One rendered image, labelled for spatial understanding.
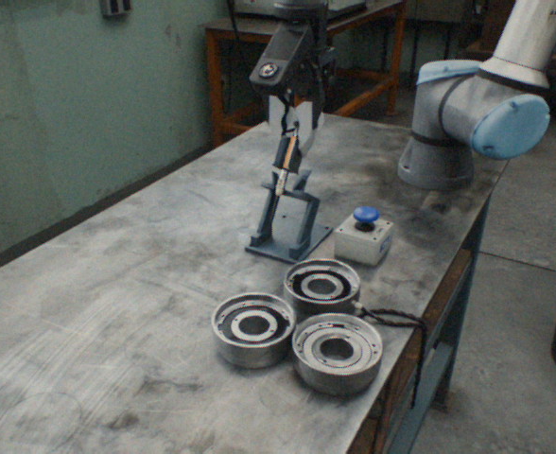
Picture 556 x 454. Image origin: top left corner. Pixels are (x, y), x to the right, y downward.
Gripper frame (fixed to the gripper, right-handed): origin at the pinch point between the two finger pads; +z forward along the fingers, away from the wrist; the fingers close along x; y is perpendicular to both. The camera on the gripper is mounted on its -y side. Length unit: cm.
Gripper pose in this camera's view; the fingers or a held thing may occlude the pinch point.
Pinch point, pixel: (291, 148)
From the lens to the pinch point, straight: 84.1
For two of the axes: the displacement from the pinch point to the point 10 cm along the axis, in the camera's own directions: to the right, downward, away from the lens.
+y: 5.0, -4.5, 7.4
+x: -8.7, -2.5, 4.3
